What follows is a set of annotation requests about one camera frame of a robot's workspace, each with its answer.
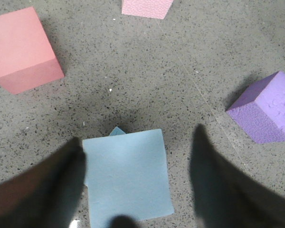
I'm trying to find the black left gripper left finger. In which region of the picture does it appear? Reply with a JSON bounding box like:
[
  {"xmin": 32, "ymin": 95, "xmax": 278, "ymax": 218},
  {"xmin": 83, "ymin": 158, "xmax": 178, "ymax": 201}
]
[{"xmin": 0, "ymin": 137, "xmax": 86, "ymax": 228}]

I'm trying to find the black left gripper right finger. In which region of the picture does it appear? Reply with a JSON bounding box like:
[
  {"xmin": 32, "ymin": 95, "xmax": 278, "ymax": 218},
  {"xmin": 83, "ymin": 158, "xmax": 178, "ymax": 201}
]
[{"xmin": 190, "ymin": 124, "xmax": 285, "ymax": 228}]

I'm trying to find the smooth light blue foam cube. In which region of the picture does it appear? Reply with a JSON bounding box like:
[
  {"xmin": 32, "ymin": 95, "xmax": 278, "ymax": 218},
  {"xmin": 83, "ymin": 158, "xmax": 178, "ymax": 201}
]
[{"xmin": 83, "ymin": 129, "xmax": 174, "ymax": 228}]

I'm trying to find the textured light blue foam cube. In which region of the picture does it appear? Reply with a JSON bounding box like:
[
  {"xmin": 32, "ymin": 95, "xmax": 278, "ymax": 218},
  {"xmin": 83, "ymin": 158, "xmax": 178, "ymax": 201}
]
[{"xmin": 84, "ymin": 126, "xmax": 127, "ymax": 188}]

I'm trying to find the purple foam cube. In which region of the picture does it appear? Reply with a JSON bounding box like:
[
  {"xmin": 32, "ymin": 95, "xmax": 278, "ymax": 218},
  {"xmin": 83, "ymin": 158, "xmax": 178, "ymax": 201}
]
[{"xmin": 226, "ymin": 71, "xmax": 285, "ymax": 144}]

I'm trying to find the large red foam cube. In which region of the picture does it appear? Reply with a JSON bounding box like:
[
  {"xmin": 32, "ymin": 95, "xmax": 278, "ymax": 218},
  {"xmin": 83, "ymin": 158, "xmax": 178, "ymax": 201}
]
[{"xmin": 0, "ymin": 7, "xmax": 64, "ymax": 94}]

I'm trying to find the light pink foam cube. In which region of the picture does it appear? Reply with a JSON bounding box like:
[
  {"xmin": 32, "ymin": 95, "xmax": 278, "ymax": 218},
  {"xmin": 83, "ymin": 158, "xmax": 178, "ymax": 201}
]
[{"xmin": 122, "ymin": 0, "xmax": 173, "ymax": 19}]

